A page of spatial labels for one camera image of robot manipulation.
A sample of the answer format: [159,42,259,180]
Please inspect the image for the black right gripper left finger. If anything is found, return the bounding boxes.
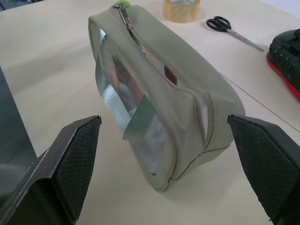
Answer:
[0,115,102,225]

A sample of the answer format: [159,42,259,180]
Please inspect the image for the clear packing tape roll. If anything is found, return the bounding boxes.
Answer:
[163,0,202,23]

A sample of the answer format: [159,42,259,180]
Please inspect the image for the black and red device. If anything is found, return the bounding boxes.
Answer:
[266,30,300,101]

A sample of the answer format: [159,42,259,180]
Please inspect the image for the grey-green zippered pouch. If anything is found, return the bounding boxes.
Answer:
[88,0,246,193]

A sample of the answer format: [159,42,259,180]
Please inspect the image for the silver zipper pull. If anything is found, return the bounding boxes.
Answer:
[114,5,132,30]

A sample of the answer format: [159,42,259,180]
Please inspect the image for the black-handled scissors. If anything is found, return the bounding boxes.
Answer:
[206,15,265,53]

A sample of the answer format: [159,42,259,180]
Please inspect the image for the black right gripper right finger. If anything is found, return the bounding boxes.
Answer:
[227,114,300,225]

